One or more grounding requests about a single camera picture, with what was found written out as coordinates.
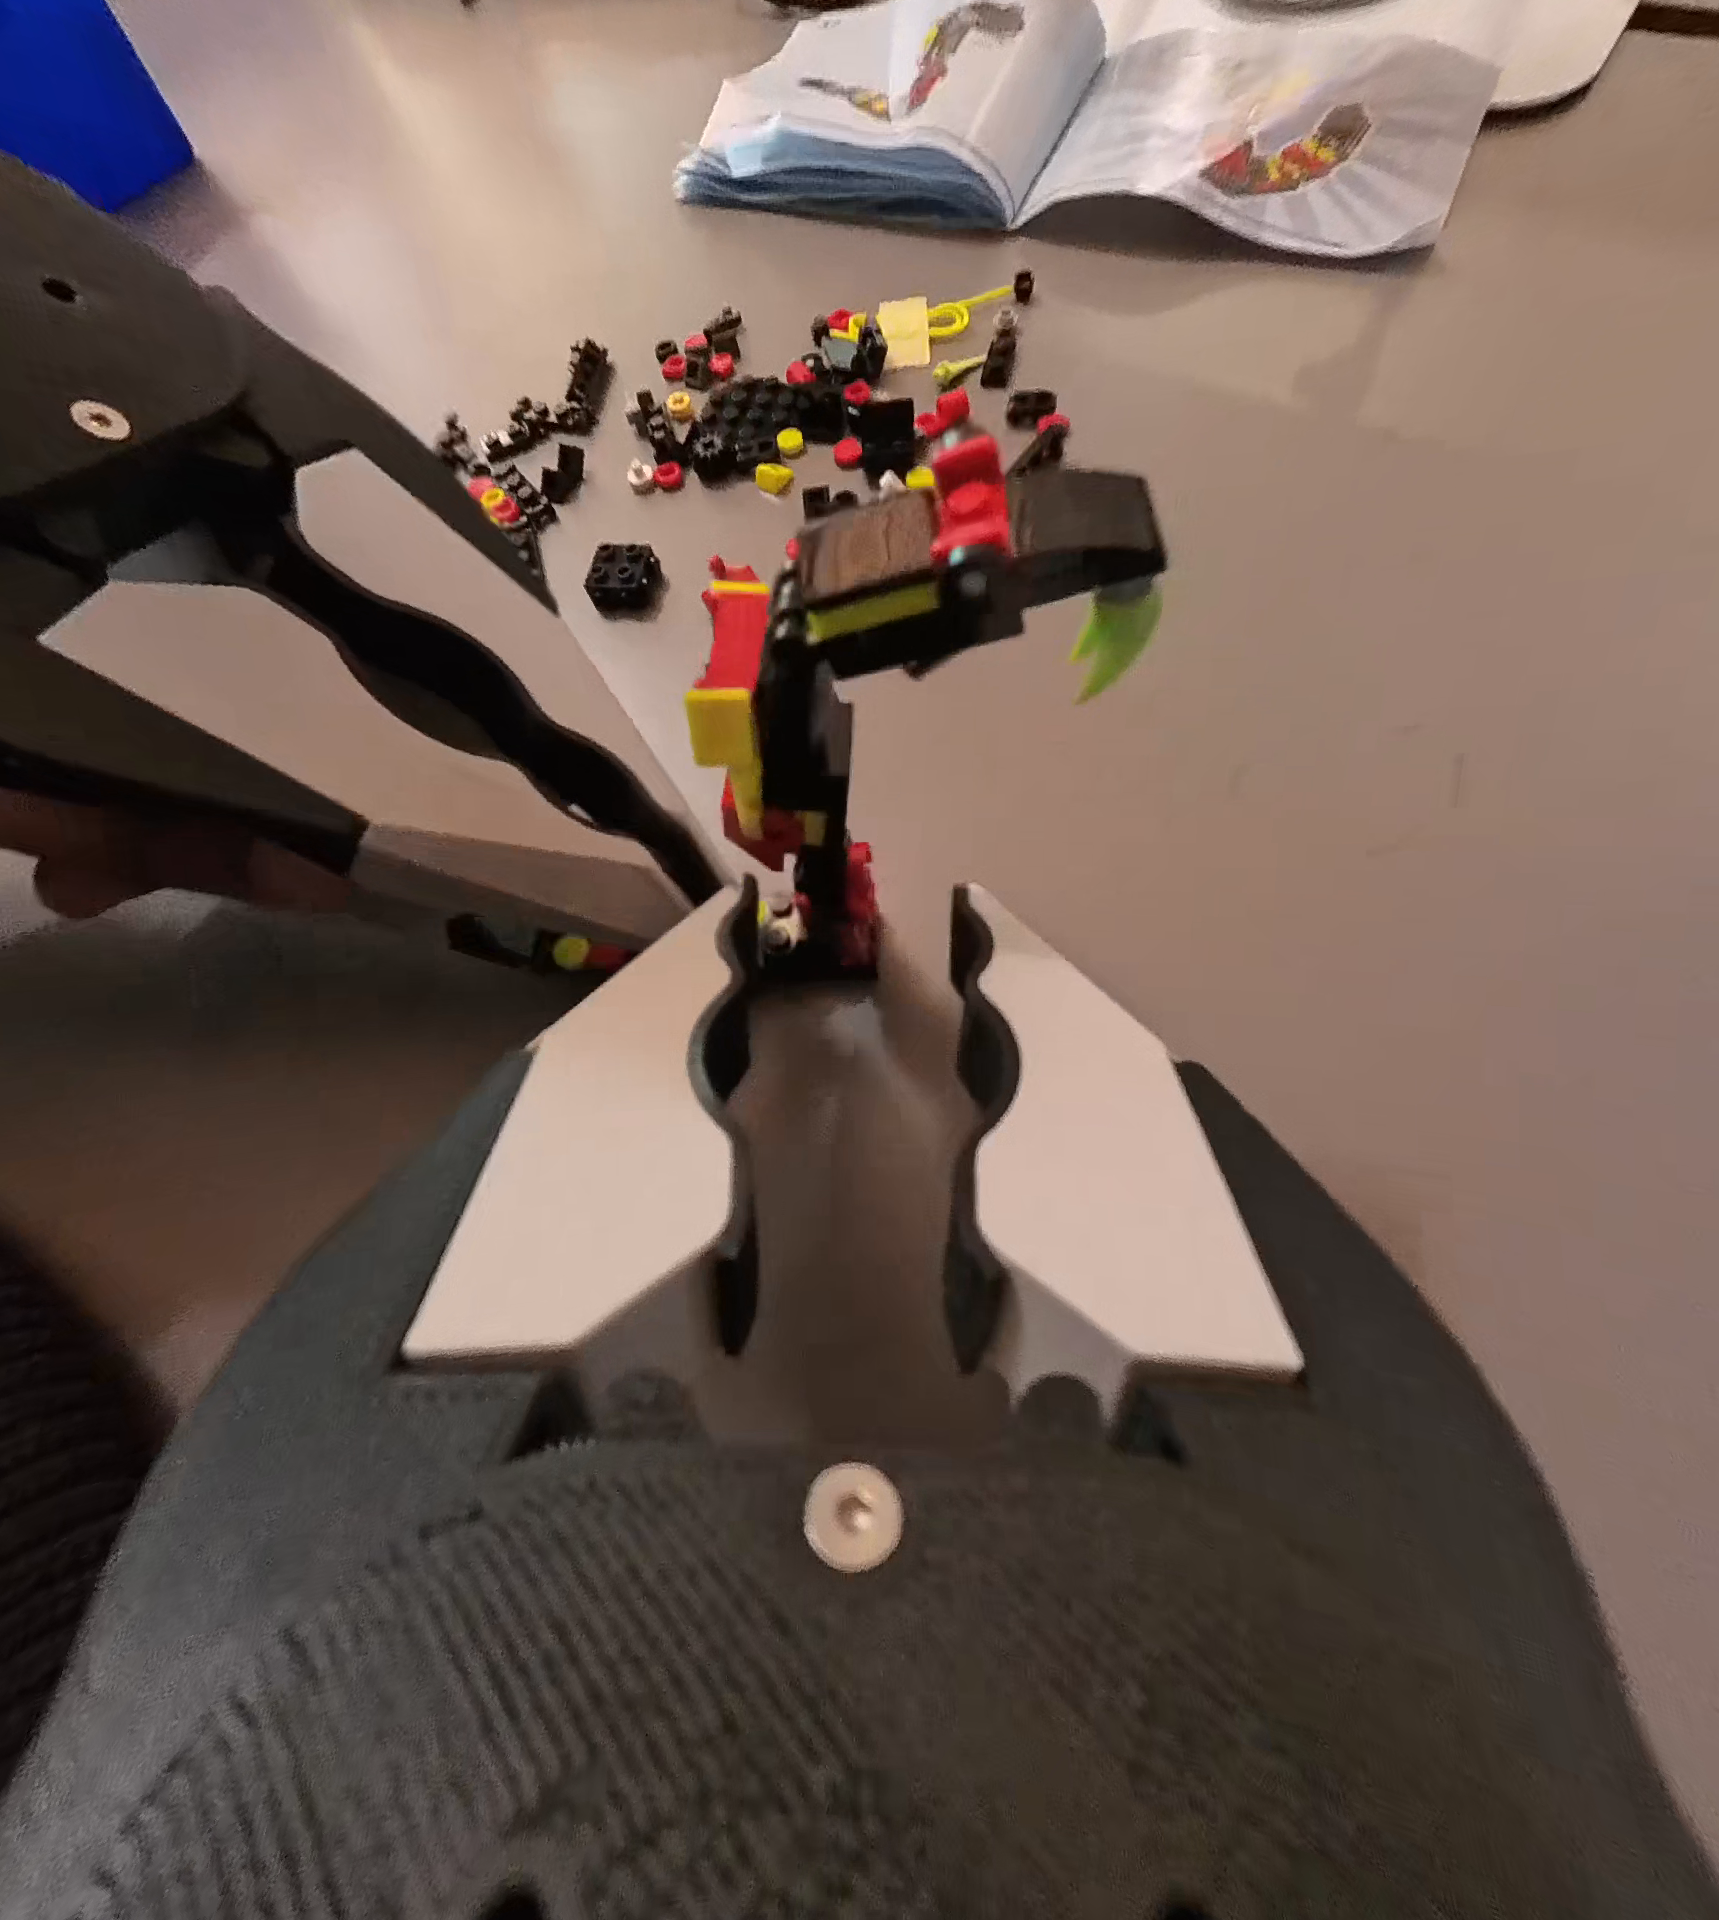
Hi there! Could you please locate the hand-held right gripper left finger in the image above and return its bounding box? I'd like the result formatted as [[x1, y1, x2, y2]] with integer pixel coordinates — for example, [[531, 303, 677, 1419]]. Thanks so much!
[[397, 885, 771, 1404]]

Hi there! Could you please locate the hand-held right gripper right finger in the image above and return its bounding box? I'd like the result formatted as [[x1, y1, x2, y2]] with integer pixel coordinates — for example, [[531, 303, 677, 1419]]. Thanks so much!
[[940, 883, 1306, 1420]]

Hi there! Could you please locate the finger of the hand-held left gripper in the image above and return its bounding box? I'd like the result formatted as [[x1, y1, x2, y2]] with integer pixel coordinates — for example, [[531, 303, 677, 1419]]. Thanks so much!
[[37, 576, 699, 962], [259, 447, 737, 915]]

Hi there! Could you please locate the pile of lego pieces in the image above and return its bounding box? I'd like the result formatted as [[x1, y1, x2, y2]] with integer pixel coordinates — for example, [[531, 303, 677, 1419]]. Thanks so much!
[[431, 271, 1076, 618]]

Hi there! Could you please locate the red yellow black lego snake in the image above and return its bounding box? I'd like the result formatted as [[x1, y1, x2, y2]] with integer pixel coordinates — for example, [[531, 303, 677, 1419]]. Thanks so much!
[[441, 426, 1170, 984]]

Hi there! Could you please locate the lego instruction booklet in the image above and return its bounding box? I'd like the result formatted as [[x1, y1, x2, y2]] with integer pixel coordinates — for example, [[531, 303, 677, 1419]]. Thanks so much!
[[673, 0, 1496, 260]]

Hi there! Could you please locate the person's left hand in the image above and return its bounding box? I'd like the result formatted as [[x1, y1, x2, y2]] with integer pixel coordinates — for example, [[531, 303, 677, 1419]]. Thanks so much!
[[0, 750, 357, 925]]

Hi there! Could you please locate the blue plastic bin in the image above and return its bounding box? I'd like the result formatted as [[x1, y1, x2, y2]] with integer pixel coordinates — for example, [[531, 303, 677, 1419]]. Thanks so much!
[[0, 0, 195, 216]]

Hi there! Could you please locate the yellow lego string with tag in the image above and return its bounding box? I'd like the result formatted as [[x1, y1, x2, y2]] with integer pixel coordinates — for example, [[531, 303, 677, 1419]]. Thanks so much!
[[877, 271, 1034, 371]]

